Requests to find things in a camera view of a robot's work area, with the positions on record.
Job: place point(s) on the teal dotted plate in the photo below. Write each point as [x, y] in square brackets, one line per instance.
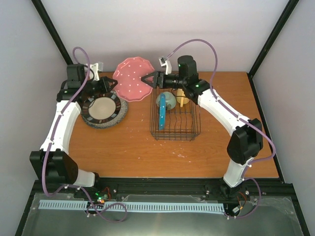
[162, 111]

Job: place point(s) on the light green bowl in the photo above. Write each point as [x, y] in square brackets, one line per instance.
[169, 99]

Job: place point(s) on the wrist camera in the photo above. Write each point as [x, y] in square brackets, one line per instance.
[165, 63]
[94, 71]

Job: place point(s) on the yellow mug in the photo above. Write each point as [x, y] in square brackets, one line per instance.
[181, 98]

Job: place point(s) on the black mosaic rim plate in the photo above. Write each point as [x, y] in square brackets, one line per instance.
[101, 108]

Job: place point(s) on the small electronics board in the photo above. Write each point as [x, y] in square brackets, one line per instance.
[103, 196]

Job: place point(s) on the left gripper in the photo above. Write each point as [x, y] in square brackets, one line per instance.
[105, 86]

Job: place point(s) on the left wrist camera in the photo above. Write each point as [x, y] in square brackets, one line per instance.
[94, 71]

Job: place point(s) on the light blue cable duct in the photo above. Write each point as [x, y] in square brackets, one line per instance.
[137, 207]

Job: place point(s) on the black wire dish rack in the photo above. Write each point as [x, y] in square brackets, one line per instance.
[181, 123]

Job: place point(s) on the pink dotted plate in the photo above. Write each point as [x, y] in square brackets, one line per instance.
[128, 75]

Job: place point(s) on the grey speckled plate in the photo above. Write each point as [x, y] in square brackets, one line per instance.
[118, 119]

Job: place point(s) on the black aluminium frame rail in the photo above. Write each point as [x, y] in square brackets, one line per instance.
[210, 189]

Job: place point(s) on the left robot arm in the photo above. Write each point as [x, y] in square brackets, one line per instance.
[84, 94]

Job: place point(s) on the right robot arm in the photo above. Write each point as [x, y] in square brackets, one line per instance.
[245, 134]

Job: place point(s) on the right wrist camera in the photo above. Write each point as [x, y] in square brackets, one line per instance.
[165, 63]

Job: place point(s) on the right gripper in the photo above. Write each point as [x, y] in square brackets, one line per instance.
[153, 84]

